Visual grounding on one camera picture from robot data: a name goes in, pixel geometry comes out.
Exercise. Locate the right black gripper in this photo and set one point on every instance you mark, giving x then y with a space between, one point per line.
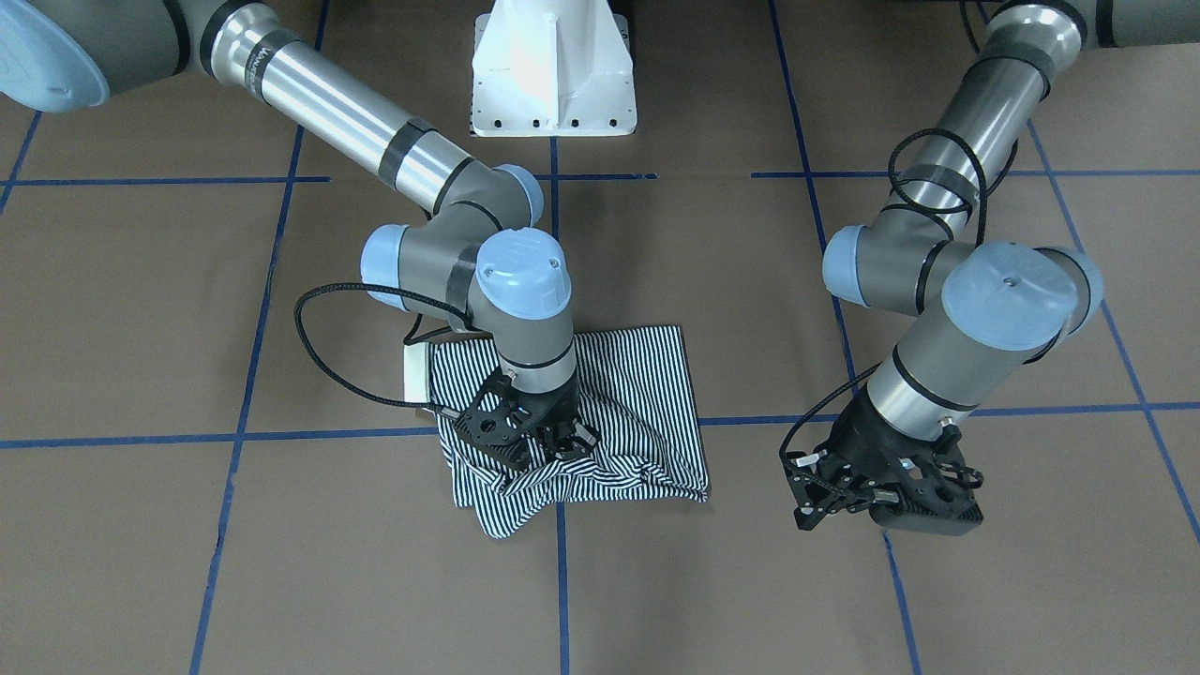
554 409

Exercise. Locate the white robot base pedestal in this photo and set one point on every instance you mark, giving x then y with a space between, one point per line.
553 69

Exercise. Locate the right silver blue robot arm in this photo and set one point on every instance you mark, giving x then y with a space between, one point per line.
480 263

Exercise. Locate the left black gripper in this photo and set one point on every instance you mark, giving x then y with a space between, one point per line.
861 441

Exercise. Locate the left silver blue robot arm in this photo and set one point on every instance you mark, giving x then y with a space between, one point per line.
981 309

